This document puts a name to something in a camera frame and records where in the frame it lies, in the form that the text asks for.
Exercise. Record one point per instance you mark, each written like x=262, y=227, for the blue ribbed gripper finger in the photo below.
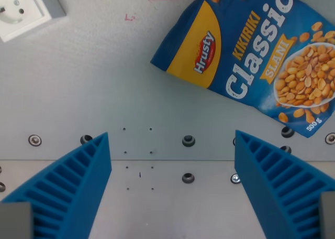
x=274, y=186
x=76, y=186

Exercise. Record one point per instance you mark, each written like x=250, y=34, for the silver hex screw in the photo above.
x=235, y=178
x=34, y=140
x=330, y=138

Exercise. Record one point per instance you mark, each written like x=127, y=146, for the dark round bolt plug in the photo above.
x=286, y=132
x=188, y=141

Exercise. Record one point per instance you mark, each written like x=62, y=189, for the blue Hrusty Classic peanut bag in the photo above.
x=243, y=55

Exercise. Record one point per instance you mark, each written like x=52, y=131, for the white power socket grey box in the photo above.
x=22, y=11

